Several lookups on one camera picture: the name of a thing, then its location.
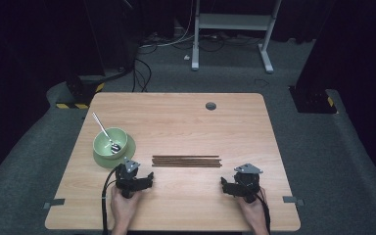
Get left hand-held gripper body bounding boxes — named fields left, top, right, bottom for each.
left=115, top=157, right=145, bottom=199

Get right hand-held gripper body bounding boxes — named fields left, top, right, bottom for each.
left=234, top=163, right=264, bottom=204

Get row of wooden chopsticks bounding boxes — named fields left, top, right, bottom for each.
left=151, top=154, right=223, bottom=168

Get green ceramic bowl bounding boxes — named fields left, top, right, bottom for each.
left=92, top=126, right=129, bottom=161

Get green ceramic plate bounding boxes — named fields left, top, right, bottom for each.
left=92, top=133, right=137, bottom=169

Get grey tape strip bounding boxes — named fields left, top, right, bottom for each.
left=42, top=198, right=66, bottom=210
left=282, top=195, right=306, bottom=207

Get silver metal spoon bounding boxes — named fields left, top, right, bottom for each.
left=91, top=112, right=121, bottom=155

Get black base with hazard stripes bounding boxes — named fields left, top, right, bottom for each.
left=288, top=85, right=338, bottom=115
left=56, top=75, right=106, bottom=111

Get dark curtain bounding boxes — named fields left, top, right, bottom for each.
left=295, top=0, right=376, bottom=190
left=0, top=0, right=89, bottom=194

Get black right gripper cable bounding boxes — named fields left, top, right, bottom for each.
left=256, top=189, right=272, bottom=235

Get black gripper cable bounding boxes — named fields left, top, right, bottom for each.
left=101, top=165, right=119, bottom=235
left=256, top=189, right=272, bottom=235

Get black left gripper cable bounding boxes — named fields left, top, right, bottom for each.
left=101, top=165, right=119, bottom=235

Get black floor cable loops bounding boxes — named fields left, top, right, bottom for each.
left=130, top=58, right=153, bottom=93

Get white floor cable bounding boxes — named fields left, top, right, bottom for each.
left=140, top=32, right=197, bottom=48

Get black cable bundle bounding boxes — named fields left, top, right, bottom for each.
left=172, top=32, right=262, bottom=53

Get white metal stand frame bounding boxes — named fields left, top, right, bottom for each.
left=190, top=0, right=283, bottom=74

